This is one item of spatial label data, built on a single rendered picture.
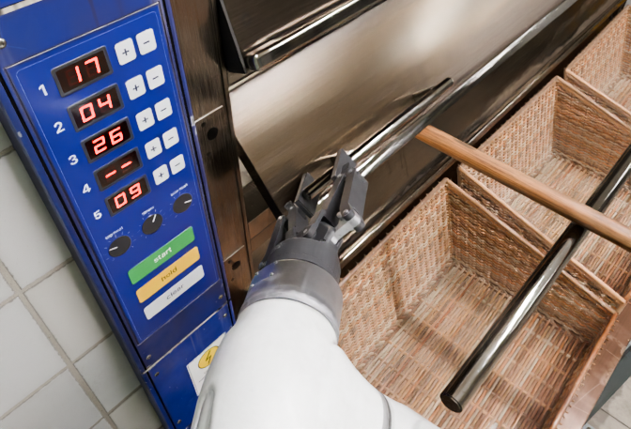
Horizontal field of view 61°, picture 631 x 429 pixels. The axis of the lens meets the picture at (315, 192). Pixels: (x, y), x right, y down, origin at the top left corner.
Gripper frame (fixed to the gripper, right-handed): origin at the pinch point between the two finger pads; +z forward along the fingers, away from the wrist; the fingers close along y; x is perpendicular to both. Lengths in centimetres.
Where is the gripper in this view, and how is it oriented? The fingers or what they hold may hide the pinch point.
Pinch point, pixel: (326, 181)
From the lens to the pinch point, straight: 68.7
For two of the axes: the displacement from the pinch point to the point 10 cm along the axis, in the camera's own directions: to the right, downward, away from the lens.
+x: 6.5, 6.9, 3.2
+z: 1.5, -5.3, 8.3
